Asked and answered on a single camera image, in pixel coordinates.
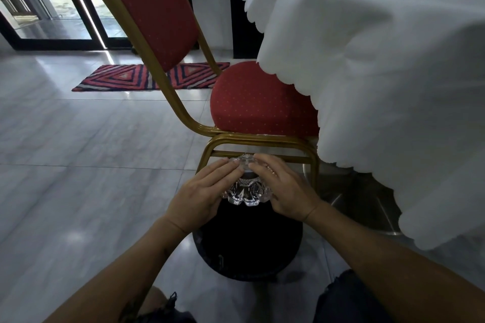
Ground white scalloped tablecloth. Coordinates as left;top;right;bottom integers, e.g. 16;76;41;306
239;0;485;251

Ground person's dark shorts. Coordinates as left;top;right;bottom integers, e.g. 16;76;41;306
131;269;396;323

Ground person's left forearm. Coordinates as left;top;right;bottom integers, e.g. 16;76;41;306
43;216;192;323

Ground person's right hand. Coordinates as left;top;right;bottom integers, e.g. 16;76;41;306
248;153;323;223

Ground metal table base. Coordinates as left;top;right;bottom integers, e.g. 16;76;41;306
303;162;404;236

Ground person's left knee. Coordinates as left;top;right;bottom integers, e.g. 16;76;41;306
138;286;169;319

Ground person's left hand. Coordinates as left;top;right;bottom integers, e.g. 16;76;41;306
163;158;245;235

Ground black trash bin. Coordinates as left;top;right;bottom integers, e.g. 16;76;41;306
192;198;304;282

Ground clear glass bowl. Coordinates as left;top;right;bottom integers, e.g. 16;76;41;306
222;154;274;207

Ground red banquet chair gold frame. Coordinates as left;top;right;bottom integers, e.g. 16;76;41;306
72;0;321;198

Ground red striped floor rug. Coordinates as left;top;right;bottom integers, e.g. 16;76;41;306
72;62;230;92

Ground person's right forearm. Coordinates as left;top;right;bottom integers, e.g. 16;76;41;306
303;201;485;323

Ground black framed glass door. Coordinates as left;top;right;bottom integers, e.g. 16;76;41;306
0;0;133;51

